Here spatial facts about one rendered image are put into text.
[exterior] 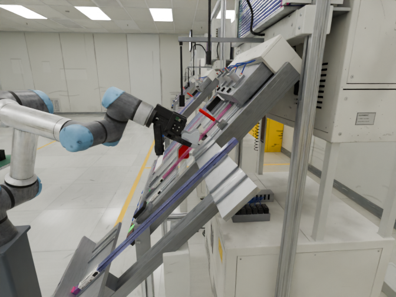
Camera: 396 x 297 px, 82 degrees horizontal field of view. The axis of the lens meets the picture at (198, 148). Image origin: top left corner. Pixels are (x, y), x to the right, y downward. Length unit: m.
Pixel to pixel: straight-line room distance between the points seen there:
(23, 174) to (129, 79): 8.64
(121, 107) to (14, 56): 10.58
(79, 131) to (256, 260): 0.74
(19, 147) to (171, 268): 0.82
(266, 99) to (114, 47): 9.31
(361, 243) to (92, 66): 9.74
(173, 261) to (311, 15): 0.70
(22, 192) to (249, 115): 1.02
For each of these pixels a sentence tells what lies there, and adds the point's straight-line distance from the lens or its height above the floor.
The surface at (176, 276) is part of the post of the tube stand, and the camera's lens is 0.60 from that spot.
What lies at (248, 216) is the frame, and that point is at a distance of 1.03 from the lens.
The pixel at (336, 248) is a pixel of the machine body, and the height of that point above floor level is 0.59.
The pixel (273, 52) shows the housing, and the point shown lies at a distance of 0.75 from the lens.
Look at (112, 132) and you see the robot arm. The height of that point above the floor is 1.03.
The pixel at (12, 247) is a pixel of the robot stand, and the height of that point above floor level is 0.54.
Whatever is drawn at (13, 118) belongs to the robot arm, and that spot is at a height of 1.08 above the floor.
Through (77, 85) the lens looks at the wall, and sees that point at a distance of 10.28.
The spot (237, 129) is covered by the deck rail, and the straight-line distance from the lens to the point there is 0.71.
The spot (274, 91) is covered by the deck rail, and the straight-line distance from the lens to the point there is 0.73.
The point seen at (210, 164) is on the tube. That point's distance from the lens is 0.49.
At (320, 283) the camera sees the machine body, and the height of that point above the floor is 0.43.
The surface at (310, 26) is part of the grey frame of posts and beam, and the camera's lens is 0.74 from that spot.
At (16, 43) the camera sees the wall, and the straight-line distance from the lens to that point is 11.25.
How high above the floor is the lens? 1.18
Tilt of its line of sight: 16 degrees down
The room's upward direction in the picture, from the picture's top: straight up
